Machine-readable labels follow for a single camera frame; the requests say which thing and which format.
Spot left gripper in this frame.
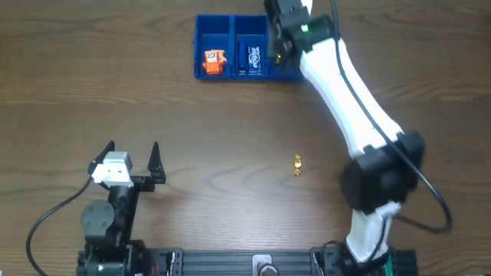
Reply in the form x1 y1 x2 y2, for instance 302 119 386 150
87 140 166 192

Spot blue candy pack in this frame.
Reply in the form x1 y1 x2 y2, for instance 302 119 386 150
237 41 249 76
247 45 262 74

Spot orange candy box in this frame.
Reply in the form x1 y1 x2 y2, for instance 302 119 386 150
202 49 228 76

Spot blue tray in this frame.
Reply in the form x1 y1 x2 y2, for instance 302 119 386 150
193 14 308 82

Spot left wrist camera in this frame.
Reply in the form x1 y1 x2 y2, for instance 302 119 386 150
91 151 134 189

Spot mounting rail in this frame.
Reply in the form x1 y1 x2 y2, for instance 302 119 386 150
76 247 419 276

